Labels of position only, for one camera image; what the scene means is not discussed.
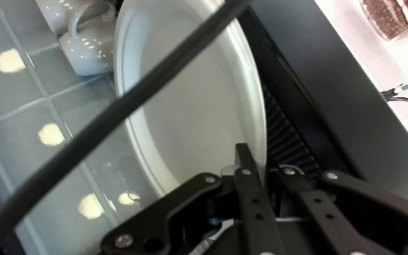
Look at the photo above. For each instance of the white ceramic plate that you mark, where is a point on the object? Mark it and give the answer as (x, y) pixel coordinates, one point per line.
(198, 93)

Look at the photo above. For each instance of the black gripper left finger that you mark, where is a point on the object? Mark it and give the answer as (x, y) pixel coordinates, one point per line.
(255, 212)

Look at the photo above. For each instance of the black wall shelf unit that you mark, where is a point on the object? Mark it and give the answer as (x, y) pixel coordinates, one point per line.
(317, 93)

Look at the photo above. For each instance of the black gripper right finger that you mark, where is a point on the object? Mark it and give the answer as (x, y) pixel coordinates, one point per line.
(346, 212)

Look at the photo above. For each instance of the coffee bean glass jar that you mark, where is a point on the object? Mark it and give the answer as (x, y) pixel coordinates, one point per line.
(392, 18)

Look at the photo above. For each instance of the plain white mug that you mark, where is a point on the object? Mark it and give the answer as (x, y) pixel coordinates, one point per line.
(91, 57)
(55, 15)

